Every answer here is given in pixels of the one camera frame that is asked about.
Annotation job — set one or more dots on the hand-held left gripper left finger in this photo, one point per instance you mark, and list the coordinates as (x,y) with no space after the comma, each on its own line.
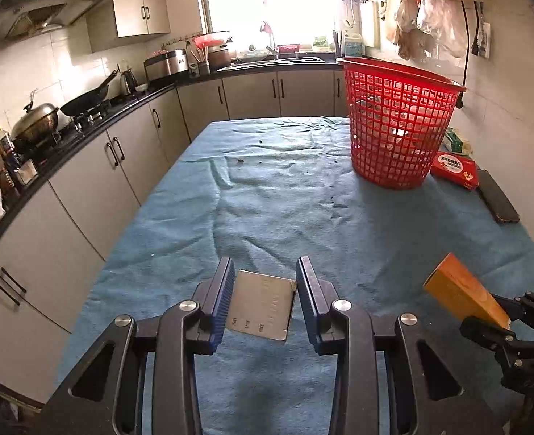
(224,308)

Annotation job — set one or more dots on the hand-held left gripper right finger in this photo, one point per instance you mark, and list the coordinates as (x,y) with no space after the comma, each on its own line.
(307,308)

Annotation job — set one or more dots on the white medicine box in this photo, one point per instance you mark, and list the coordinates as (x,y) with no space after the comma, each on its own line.
(260,303)

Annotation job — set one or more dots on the mustard yellow box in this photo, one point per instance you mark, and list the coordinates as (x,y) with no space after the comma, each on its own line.
(461,287)

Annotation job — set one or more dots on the red plastic basket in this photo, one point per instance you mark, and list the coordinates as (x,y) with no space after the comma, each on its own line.
(394,154)

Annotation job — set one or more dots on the blue table cloth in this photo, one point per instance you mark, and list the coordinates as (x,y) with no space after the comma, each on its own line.
(271,208)

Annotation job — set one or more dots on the black phone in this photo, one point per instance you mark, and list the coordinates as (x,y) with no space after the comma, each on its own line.
(498,199)

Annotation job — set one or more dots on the red snack packet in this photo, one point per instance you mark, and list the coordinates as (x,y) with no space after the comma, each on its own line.
(455,167)

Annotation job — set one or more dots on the cream base cabinets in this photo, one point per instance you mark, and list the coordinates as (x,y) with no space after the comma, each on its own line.
(90,199)

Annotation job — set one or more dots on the green snack packet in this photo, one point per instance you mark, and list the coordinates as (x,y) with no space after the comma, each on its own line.
(457,142)

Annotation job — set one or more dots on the black kitchen countertop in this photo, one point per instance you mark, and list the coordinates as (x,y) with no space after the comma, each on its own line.
(113,115)

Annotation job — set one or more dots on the gas stove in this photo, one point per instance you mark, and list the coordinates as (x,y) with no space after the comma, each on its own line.
(90,120)

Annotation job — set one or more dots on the small white container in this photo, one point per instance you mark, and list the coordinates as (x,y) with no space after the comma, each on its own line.
(26,173)

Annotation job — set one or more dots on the utensil holder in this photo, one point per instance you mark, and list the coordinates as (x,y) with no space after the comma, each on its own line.
(202,68)

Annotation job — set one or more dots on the steel kettle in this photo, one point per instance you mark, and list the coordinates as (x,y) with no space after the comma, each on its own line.
(129,81)

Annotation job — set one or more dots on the black wok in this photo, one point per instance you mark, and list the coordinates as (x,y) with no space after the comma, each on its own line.
(83,102)

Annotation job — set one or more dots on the silver rice cooker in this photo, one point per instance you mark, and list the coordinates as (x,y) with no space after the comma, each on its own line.
(167,63)

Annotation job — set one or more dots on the pot with red lid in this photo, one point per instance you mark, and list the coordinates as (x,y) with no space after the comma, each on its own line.
(219,56)

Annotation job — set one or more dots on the sink faucet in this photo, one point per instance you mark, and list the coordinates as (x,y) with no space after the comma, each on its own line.
(274,52)

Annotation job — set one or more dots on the red bowl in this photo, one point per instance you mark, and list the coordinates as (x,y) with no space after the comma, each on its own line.
(288,48)

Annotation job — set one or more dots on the steel pot with lid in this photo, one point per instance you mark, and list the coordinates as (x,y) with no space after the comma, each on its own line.
(36,122)

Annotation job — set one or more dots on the blue white detergent bottle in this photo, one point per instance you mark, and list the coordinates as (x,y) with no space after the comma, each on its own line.
(353,45)

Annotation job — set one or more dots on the dark sauce bottle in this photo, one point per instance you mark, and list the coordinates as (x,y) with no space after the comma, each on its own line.
(5,149)

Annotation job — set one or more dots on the pink desk lamp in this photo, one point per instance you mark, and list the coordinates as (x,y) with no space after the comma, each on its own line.
(268,29)

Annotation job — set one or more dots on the window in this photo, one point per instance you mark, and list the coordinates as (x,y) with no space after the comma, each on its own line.
(271,4)

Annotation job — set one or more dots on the hanging plastic bags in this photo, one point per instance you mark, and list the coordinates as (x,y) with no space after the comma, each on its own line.
(430,18)

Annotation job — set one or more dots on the range hood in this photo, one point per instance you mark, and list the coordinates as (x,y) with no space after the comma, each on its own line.
(45,9)

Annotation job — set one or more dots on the white wall socket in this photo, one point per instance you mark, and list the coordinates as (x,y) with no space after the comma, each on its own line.
(482,31)

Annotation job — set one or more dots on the cream wall cabinets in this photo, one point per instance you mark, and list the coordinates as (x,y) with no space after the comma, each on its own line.
(131,18)

